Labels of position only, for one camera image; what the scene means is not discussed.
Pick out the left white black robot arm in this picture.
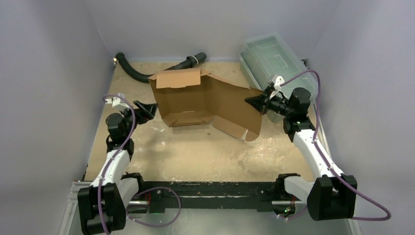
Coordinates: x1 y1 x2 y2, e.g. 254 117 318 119
77 97 158 235

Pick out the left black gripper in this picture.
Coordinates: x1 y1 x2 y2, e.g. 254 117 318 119
118 100 157 139

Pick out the black corrugated hose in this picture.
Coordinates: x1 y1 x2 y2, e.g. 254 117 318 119
115 52 207 84

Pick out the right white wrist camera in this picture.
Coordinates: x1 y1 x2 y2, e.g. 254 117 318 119
270 74 285 98

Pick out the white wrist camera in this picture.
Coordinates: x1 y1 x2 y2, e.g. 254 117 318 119
270 74 285 98
111 93 130 111

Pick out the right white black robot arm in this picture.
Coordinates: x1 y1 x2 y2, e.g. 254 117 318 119
245 86 357 221

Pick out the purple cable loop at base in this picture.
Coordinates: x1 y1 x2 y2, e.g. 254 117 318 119
125 187 182 228

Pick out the brown cardboard box sheet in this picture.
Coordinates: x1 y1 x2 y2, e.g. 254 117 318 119
148 68 262 142

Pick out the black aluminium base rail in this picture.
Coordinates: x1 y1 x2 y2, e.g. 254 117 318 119
126 174 300 214

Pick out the clear plastic storage bin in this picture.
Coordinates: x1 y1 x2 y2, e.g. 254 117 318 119
240 33 318 107

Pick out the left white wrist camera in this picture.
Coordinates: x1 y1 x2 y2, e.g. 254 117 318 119
111 93 130 111

